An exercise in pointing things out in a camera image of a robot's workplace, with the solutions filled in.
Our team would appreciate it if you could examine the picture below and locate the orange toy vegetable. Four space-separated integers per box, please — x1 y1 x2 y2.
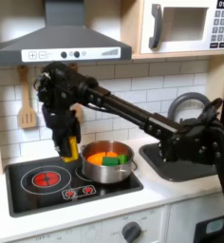
86 151 120 166

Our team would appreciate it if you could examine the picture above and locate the green block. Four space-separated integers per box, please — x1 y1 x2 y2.
102 153 128 167

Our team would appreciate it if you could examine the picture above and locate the steel pot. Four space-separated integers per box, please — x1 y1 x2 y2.
80 140 139 185

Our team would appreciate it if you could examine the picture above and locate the slotted wooden spatula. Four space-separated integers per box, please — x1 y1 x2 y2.
17 65 38 129

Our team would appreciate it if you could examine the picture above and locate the black toy stove top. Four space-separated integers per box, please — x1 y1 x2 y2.
4 156 144 218

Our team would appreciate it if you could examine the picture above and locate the grey range hood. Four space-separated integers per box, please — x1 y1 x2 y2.
0 0 133 66

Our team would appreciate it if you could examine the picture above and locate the grey oven knob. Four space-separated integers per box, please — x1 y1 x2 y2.
121 221 142 243

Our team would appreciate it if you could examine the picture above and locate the dark grey sink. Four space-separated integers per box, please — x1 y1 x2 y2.
138 139 219 183

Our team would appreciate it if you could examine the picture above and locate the dark grey tap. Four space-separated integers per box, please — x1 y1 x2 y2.
166 92 213 122

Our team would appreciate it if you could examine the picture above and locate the white lower cabinet front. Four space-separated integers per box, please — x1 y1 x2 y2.
9 191 224 243

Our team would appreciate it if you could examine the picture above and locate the white toy microwave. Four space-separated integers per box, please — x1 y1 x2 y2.
140 0 224 55

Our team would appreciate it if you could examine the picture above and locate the wooden kitchen frame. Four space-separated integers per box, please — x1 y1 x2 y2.
0 0 224 176

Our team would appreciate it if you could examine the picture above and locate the grey microwave handle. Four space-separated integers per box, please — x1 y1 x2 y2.
148 3 164 50

